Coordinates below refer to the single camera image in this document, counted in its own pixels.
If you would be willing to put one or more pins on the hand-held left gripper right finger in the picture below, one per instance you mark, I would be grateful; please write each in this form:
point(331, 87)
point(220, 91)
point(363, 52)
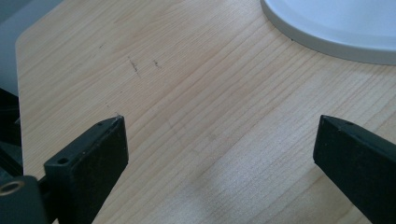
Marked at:
point(358, 165)

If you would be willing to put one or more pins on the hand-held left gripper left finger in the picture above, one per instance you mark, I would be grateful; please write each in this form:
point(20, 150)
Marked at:
point(90, 168)

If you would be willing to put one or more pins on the dark stand base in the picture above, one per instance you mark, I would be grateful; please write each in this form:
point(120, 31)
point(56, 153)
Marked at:
point(9, 133)

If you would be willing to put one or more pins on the white round plate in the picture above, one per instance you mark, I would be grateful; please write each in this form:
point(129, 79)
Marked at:
point(336, 25)

